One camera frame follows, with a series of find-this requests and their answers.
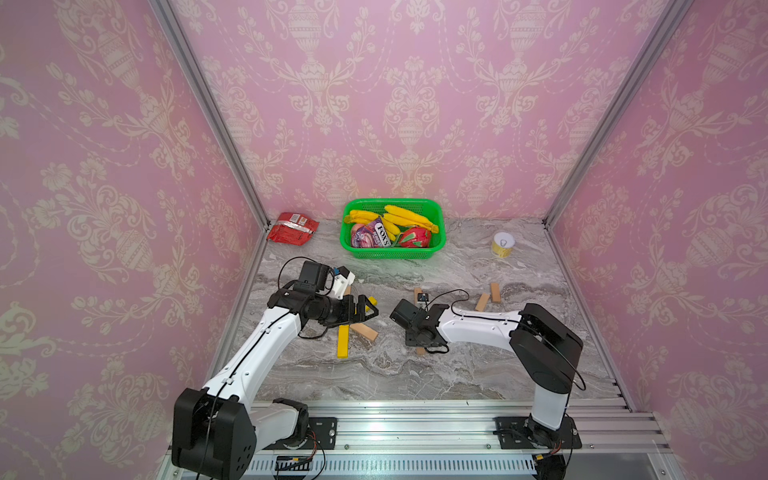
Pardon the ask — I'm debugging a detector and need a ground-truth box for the wooden block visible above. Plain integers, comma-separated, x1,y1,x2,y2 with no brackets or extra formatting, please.
475,293,490,312
350,323,379,342

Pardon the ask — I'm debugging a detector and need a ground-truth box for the left banana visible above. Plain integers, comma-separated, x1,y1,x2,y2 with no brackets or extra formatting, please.
344,210,401,241

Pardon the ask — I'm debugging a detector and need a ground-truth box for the red dragon fruit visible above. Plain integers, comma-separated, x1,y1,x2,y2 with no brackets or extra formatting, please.
397,226,432,249

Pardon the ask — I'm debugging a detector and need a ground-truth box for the right frame post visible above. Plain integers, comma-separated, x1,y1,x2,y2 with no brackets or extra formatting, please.
542,0,693,232

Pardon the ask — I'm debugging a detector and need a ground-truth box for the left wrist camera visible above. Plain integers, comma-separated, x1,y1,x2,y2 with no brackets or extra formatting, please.
328,266,355,299

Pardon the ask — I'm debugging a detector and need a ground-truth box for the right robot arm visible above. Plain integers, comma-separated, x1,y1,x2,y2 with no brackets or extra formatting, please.
390,300,586,453

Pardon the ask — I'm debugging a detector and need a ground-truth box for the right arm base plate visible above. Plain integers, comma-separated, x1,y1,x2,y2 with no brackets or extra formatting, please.
493,415,583,451

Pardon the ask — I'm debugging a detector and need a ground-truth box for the red snack bag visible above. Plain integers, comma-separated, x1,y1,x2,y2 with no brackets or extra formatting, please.
268,212,319,246

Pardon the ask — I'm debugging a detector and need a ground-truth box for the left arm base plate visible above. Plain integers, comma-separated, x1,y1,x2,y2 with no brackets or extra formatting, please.
267,417,338,450

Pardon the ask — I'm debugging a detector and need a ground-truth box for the purple snack packet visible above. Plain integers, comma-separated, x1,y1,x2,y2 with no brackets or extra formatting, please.
350,218,392,249

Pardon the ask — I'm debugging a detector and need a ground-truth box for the banana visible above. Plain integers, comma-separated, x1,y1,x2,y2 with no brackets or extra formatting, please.
344,210,401,241
383,205,440,234

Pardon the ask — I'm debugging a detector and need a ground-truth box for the green plastic basket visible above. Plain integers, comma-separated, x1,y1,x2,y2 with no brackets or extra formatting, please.
340,198,446,259

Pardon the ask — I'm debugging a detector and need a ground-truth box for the left frame post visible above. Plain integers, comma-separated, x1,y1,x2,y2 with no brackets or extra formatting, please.
149,0,270,231

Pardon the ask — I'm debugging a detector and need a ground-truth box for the right banana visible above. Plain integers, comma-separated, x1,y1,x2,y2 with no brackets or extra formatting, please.
383,205,440,234

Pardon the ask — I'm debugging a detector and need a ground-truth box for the frame post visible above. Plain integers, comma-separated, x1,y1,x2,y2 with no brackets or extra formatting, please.
542,0,693,232
149,0,270,231

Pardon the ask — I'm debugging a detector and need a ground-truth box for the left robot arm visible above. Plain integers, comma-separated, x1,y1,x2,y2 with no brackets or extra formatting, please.
170,259,378,479

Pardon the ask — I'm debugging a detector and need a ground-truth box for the wooden block right four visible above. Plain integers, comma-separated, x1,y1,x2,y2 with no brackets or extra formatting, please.
490,283,501,303

